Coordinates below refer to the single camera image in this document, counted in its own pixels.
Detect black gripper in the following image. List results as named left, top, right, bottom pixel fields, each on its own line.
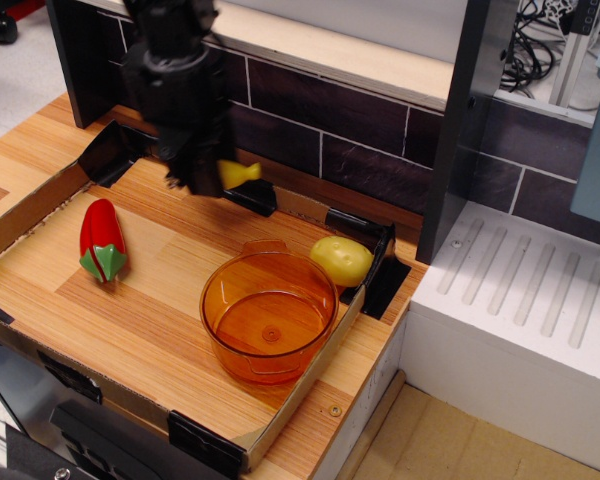
left=121, top=47, right=237, bottom=197

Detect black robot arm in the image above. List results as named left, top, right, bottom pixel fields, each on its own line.
left=121, top=1, right=235, bottom=197

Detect cardboard fence with black tape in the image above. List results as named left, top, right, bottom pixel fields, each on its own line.
left=0, top=111, right=424, bottom=479

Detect orange transparent plastic pot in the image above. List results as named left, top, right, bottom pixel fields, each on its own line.
left=200, top=240, right=339, bottom=385

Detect red toy chili pepper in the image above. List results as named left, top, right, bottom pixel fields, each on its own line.
left=79, top=199, right=128, bottom=283

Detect yellow toy potato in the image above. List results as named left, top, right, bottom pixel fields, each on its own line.
left=309, top=236, right=374, bottom=287

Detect black chair caster wheel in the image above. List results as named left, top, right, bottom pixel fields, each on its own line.
left=0, top=11, right=18, bottom=45

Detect brass screw in table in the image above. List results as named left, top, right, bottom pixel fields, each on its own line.
left=329, top=405, right=342, bottom=417

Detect dark grey vertical panel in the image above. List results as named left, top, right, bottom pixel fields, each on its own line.
left=416, top=0, right=518, bottom=264

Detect black equipment at bottom left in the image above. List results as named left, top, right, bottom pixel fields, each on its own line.
left=0, top=269, right=191, bottom=480

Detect white toy sink drainboard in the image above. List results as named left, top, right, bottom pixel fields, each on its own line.
left=400, top=203, right=600, bottom=470

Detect tangled black cables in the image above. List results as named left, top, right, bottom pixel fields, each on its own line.
left=499, top=0, right=574, bottom=94

